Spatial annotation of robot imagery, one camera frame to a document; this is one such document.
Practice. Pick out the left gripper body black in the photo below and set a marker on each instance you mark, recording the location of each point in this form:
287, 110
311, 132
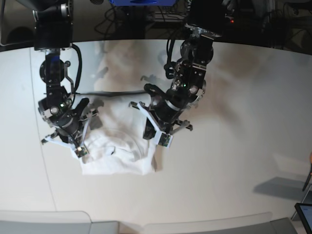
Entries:
167, 112

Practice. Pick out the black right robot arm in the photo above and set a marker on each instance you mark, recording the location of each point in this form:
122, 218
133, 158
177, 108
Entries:
54, 33

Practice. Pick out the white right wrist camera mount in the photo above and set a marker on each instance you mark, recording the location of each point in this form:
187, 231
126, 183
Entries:
80, 150

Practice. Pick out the black tripod leg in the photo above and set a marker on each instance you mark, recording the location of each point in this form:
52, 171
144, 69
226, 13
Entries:
309, 175

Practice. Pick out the grey chair left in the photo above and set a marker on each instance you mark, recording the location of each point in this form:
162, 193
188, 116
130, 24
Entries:
73, 222

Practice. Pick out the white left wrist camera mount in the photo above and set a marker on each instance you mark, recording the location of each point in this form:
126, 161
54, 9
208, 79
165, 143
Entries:
163, 137

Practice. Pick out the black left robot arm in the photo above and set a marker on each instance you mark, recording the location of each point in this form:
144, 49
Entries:
205, 21

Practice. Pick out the blue box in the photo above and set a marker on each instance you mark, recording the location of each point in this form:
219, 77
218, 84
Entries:
143, 2

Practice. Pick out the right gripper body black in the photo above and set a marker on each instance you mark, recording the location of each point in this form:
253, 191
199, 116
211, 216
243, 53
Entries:
69, 127

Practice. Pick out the white T-shirt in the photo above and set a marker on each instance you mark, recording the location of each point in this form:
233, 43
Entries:
114, 138

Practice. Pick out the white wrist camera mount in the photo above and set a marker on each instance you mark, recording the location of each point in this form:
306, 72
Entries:
80, 150
163, 137

